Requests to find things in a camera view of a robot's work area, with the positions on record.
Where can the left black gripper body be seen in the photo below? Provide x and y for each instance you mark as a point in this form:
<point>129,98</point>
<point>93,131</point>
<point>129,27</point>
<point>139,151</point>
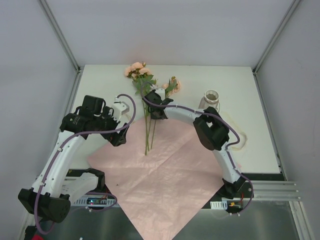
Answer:
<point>119,136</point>

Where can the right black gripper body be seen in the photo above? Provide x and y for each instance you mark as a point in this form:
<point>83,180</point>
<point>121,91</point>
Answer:
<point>157,113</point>

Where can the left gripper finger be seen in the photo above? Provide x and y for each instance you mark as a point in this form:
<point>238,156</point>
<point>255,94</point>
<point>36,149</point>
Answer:
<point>117,140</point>
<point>122,134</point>

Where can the pink flower stem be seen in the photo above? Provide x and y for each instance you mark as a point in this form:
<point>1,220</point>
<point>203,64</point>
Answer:
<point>143,81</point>
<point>173,86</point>

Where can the white ribbed ceramic vase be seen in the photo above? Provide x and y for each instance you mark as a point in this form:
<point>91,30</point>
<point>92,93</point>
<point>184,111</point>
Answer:
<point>210,99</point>

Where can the purple pink wrapping paper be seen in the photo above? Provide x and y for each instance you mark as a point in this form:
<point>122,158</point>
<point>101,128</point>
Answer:
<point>162,190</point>

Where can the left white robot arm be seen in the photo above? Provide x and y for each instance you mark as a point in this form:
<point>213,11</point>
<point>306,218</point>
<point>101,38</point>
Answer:
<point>48,197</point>

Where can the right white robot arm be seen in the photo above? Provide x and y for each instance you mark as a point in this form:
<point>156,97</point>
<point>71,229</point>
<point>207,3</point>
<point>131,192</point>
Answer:
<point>214,133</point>

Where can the red black object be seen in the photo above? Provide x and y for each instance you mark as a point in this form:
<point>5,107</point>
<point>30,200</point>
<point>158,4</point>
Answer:
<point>30,233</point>

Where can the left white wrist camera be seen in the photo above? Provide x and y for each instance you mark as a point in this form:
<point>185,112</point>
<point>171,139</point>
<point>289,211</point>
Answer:
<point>119,108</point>

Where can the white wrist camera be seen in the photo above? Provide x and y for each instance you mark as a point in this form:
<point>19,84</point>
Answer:
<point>159,90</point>
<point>119,108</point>

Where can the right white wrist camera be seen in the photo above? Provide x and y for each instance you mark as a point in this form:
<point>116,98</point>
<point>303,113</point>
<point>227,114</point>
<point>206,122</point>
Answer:
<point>159,90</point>

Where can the left aluminium frame post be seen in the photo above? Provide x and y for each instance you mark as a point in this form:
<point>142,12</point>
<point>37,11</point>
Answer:
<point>44,5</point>

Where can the aluminium frame post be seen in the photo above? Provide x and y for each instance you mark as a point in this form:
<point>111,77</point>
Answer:
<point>44,5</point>
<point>276,35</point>

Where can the left white cable duct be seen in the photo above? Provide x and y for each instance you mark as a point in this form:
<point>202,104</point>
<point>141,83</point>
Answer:
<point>91,201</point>

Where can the white cable duct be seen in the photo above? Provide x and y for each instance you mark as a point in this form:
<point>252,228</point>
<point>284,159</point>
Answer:
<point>91,201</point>
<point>219,205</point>

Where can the right white cable duct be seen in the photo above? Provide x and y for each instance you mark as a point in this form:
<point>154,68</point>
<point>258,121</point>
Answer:
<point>219,205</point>

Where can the aluminium rail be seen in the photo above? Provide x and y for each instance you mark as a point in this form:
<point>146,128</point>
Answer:
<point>286,191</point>

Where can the right aluminium frame post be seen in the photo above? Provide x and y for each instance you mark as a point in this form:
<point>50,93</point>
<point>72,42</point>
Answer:
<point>276,35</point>

